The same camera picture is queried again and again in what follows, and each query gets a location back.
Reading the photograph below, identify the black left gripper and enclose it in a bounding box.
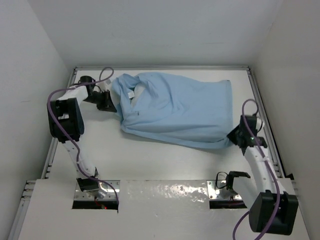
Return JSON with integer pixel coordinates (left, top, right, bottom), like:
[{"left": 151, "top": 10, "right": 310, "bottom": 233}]
[{"left": 83, "top": 89, "right": 116, "bottom": 113}]

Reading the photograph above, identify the white pillow with yellow band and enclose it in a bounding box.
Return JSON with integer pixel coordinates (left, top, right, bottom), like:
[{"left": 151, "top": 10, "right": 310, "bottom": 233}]
[{"left": 128, "top": 83, "right": 146, "bottom": 107}]

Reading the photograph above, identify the blue and green pillowcase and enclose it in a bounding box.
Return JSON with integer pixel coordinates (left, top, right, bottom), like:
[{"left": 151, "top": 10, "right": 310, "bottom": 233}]
[{"left": 112, "top": 72, "right": 234, "bottom": 150}]

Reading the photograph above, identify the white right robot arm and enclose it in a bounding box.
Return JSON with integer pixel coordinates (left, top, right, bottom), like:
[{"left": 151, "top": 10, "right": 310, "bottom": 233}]
[{"left": 226, "top": 114, "right": 299, "bottom": 238}]

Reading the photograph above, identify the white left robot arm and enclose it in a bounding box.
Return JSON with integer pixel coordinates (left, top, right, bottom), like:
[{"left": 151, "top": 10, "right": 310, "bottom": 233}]
[{"left": 47, "top": 75, "right": 119, "bottom": 200}]

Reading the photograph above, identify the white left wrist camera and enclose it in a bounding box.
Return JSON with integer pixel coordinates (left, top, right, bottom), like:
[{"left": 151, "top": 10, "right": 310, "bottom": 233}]
[{"left": 97, "top": 79, "right": 113, "bottom": 92}]

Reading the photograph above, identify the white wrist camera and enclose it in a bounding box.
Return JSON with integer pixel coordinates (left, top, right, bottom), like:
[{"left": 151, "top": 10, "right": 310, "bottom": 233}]
[
  {"left": 97, "top": 79, "right": 113, "bottom": 92},
  {"left": 256, "top": 117, "right": 265, "bottom": 132}
]

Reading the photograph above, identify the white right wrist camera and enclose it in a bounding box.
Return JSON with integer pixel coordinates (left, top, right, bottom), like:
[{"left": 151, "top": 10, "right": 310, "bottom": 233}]
[{"left": 256, "top": 117, "right": 265, "bottom": 132}]

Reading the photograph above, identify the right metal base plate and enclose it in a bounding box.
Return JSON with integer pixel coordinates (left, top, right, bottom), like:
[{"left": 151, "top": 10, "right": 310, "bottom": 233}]
[{"left": 207, "top": 179, "right": 243, "bottom": 202}]

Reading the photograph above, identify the metal base plate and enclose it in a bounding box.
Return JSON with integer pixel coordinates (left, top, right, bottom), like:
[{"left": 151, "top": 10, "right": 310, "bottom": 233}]
[
  {"left": 74, "top": 178, "right": 120, "bottom": 201},
  {"left": 207, "top": 179, "right": 243, "bottom": 202}
]

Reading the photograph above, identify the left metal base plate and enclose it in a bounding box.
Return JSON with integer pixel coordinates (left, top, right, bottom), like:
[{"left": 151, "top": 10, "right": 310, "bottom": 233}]
[{"left": 74, "top": 178, "right": 120, "bottom": 201}]

